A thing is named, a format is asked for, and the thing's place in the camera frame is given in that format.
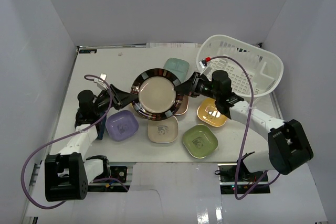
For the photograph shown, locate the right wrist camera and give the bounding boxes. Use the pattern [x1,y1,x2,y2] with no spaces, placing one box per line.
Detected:
[199,57,213,78]

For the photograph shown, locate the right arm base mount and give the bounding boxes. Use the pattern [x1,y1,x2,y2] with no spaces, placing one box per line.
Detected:
[215,164,270,195]

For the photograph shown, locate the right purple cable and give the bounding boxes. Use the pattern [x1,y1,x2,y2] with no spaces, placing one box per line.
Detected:
[208,56,281,200]

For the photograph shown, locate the teal rectangular plate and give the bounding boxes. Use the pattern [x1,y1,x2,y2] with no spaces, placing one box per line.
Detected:
[163,58,190,82]

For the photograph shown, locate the purple square panda plate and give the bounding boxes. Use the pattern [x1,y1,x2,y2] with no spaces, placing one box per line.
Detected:
[106,110,139,142]

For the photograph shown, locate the dark blue leaf dish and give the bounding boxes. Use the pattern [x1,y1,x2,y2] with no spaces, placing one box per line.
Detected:
[96,124,105,140]

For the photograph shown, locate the cream square panda plate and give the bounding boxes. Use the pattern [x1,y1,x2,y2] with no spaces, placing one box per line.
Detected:
[147,116,179,143]

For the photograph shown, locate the orange square panda plate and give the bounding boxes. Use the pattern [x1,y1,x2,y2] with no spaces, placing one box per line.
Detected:
[197,98,227,127]

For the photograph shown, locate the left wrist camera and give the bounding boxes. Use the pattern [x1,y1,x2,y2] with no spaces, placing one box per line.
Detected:
[93,73,109,90]

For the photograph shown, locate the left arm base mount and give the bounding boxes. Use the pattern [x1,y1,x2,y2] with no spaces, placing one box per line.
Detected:
[88,166,132,193]

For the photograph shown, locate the papers at table back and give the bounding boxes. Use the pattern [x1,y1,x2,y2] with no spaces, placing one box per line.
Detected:
[146,42,201,49]

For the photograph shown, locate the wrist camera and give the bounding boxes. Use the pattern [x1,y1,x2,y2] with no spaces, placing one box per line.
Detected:
[93,73,109,90]
[199,57,213,78]

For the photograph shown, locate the round black rimmed plate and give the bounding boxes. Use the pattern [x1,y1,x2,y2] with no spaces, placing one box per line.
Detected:
[131,68,183,121]

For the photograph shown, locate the green square panda plate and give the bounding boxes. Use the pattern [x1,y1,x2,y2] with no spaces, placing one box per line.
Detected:
[182,124,218,159]

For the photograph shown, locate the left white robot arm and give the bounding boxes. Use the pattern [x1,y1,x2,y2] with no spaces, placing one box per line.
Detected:
[44,85,138,202]

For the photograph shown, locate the brown square plate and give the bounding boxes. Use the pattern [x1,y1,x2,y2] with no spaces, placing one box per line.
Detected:
[174,95,189,116]

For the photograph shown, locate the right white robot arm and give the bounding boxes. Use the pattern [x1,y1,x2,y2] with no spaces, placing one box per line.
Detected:
[174,70,313,182]

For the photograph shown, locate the white plastic basket bin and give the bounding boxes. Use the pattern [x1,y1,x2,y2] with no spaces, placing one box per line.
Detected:
[196,35,284,100]

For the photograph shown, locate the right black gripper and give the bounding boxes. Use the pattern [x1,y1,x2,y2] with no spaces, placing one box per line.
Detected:
[175,72,220,101]

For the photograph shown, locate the black label sticker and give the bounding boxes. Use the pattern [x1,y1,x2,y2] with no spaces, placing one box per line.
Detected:
[78,49,97,54]

